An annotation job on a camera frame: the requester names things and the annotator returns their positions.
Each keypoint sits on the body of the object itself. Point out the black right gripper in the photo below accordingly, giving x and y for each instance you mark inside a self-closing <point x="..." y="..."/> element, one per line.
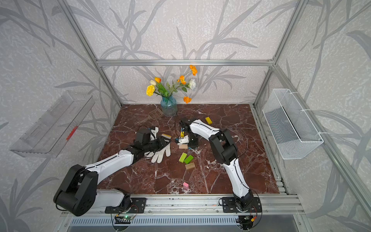
<point x="193" y="145"/>

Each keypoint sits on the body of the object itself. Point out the small yellow block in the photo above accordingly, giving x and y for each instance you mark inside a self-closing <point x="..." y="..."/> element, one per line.
<point x="208" y="120"/>

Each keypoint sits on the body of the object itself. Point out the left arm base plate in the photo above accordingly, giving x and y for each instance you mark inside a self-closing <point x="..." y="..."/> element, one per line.
<point x="132" y="206"/>

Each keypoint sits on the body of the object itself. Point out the light wood block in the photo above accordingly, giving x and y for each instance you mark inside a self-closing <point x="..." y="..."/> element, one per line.
<point x="183" y="146"/>

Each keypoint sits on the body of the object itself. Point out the artificial flowers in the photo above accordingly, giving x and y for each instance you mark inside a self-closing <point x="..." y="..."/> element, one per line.
<point x="166" y="90"/>

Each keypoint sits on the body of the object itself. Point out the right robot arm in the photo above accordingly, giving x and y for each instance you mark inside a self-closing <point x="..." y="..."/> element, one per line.
<point x="225" y="152"/>

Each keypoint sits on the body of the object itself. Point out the white wire basket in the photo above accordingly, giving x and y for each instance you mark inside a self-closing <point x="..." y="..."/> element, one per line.
<point x="293" y="131"/>

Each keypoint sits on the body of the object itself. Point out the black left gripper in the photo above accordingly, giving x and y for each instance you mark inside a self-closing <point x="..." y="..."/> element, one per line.
<point x="161" y="142"/>

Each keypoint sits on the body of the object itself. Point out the lime green block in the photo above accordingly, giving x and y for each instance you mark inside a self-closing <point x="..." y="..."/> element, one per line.
<point x="183" y="157"/>

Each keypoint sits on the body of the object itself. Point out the right circuit board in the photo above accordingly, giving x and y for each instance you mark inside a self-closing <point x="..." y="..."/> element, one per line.
<point x="246" y="221"/>

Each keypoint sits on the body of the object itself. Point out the dark green block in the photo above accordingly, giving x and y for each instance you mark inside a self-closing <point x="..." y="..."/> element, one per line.
<point x="188" y="159"/>

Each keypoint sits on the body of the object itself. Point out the white cotton glove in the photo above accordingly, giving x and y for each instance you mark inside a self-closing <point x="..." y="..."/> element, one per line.
<point x="157" y="156"/>

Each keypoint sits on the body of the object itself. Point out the dark wood block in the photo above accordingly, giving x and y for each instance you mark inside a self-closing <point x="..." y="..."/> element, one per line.
<point x="190" y="166"/>

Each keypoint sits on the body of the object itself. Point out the clear plastic shelf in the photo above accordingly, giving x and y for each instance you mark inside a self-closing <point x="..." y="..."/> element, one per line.
<point x="49" y="135"/>

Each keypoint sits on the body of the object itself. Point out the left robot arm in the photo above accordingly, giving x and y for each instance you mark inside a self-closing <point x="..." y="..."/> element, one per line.
<point x="78" y="192"/>

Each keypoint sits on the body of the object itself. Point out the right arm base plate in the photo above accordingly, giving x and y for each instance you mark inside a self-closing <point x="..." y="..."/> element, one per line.
<point x="232" y="205"/>

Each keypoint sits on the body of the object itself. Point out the blue glass vase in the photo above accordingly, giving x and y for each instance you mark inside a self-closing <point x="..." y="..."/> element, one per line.
<point x="169" y="106"/>

